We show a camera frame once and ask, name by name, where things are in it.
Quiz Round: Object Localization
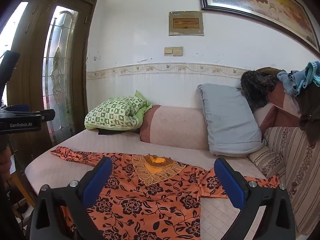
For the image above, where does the pink and brown cushion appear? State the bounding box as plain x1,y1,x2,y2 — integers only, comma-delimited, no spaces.
253,67,303,136

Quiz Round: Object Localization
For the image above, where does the green checked pillow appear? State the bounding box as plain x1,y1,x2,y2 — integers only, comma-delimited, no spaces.
84,90,153,131

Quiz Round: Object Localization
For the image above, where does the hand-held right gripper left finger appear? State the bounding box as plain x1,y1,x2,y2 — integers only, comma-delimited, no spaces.
30,157,113,240

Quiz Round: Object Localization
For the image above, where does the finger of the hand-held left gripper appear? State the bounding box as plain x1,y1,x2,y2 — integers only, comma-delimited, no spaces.
30,109,56,123

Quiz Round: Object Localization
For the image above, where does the orange black floral pillow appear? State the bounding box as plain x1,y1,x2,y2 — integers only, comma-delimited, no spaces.
50,146,280,240

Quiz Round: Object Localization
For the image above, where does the pink bolster cushion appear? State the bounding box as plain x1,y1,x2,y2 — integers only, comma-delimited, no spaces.
139,105,209,151

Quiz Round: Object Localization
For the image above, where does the wooden stained glass door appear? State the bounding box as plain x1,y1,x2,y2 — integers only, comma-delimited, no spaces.
0,0,103,205

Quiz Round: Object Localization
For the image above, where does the wall panel cover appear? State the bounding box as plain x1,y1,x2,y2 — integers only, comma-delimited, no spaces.
168,11,204,36

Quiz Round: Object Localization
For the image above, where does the pink quilted bed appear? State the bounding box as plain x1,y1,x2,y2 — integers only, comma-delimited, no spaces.
24,127,284,240

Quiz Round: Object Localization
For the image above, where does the striped floral cushion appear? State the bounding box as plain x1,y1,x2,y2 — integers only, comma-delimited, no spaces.
247,126,320,236

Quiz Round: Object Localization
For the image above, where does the dark brown cloth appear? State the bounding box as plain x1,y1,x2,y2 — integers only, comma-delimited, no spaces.
295,80,320,144

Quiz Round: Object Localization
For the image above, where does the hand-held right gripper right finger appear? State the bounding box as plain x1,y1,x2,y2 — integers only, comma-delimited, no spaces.
214,157,297,240

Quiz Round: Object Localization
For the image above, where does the grey pillow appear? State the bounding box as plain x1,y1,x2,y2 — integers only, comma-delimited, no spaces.
197,83,268,157

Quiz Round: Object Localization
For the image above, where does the dark furry cushion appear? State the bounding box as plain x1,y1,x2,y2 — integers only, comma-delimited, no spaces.
240,70,278,112

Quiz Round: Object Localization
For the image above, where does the light blue cloth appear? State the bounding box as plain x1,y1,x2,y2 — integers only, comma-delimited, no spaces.
276,60,320,97

